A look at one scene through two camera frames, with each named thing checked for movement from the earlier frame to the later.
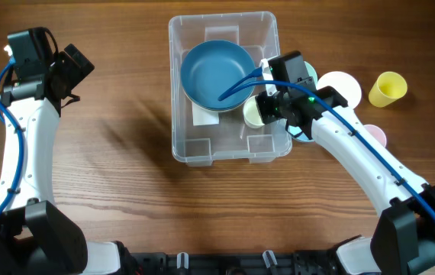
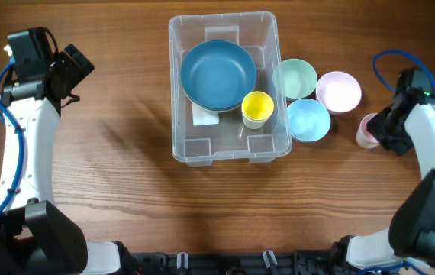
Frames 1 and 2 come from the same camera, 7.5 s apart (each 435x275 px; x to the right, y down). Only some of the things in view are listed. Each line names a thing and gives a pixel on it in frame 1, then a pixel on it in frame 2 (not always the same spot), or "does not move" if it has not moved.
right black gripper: x=268 y=115 → x=374 y=124
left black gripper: x=79 y=69 does not move
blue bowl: x=206 y=84 does not move
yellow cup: x=388 y=87 → x=257 y=105
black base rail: x=305 y=262 does not move
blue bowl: x=210 y=69 does not move
